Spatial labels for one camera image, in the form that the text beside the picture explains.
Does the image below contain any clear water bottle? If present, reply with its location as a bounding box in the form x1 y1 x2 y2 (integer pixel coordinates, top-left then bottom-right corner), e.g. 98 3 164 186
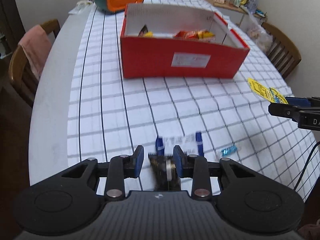
247 0 258 14

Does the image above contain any small yellow snack packet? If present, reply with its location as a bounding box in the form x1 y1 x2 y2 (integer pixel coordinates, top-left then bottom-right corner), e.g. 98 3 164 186
143 31 153 37

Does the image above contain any light blue candy wrapper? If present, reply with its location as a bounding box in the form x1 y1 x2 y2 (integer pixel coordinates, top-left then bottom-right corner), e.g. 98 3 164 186
221 145 238 157

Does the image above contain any red chips bag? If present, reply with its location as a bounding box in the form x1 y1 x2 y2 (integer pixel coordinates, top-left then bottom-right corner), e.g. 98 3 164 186
173 29 215 42

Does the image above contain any black cable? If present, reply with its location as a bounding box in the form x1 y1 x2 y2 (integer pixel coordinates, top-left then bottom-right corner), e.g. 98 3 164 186
292 141 320 192

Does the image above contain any black foil snack packet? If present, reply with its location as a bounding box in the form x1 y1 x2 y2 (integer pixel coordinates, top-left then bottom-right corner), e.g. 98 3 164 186
148 154 181 191

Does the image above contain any right wooden chair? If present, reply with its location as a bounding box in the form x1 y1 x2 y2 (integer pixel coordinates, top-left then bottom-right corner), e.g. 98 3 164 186
262 22 302 79

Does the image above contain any wooden chair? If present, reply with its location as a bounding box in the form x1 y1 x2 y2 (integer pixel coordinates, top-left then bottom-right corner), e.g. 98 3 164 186
262 22 302 79
8 19 60 107

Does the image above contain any clear plastic bag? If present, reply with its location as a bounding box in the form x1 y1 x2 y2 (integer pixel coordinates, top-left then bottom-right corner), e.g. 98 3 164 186
246 11 273 54

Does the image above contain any left wooden chair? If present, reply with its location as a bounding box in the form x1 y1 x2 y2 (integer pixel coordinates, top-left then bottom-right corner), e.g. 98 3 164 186
8 19 60 107

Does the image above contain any brown orange snack bag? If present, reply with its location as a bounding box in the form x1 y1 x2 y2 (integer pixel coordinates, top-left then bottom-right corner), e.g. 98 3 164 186
138 25 149 37

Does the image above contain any pink towel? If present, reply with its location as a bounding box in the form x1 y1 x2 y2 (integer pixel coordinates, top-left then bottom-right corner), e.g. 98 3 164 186
18 25 52 80

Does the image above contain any white paper packet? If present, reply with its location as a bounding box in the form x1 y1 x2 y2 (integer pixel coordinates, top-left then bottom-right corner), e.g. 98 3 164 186
68 0 92 15

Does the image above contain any white blue snack packet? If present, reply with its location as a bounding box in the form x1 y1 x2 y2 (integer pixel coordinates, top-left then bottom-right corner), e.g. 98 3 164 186
155 132 204 156

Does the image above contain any red cardboard box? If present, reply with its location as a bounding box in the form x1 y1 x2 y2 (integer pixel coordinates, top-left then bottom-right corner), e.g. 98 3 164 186
120 3 250 79

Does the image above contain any white checked tablecloth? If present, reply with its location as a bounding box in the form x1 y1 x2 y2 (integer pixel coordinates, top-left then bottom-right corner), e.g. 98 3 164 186
67 5 319 199

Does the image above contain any yellow minion jelly pack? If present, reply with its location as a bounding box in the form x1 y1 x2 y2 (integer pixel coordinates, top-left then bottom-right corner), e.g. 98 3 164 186
247 78 288 104

